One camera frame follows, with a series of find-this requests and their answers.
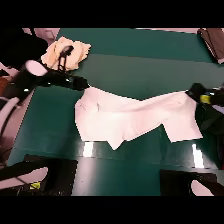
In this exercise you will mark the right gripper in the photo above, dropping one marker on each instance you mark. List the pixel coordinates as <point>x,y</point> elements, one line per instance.
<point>196,91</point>

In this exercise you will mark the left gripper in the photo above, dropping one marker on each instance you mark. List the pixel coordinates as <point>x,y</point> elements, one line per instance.
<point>79,83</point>

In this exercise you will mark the white shirt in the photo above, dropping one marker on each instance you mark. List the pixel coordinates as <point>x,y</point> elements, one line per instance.
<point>133,116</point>

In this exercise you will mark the white garment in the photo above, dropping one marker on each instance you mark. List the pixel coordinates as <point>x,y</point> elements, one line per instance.
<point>219,109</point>

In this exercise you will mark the cream garment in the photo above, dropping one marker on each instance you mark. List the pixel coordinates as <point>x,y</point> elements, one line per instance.
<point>78,53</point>

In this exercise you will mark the dark green garment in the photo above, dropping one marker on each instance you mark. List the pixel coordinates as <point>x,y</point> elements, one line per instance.
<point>210,120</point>

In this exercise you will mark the brown garment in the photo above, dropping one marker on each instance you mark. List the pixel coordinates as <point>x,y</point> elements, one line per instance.
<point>215,41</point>

